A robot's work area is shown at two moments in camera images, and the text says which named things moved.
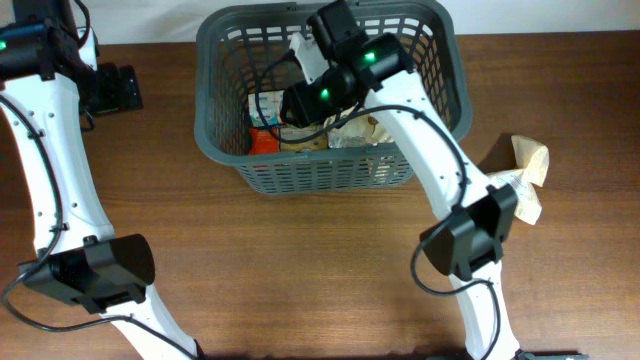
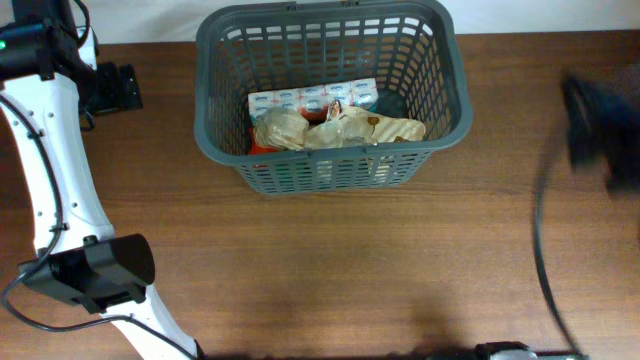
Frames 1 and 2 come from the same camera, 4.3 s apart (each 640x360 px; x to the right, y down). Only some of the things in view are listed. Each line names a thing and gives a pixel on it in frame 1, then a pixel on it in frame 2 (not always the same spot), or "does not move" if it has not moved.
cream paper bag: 533,161 to 288,129
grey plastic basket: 246,49 does not move
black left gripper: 121,94 does not move
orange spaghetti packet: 262,141 does not move
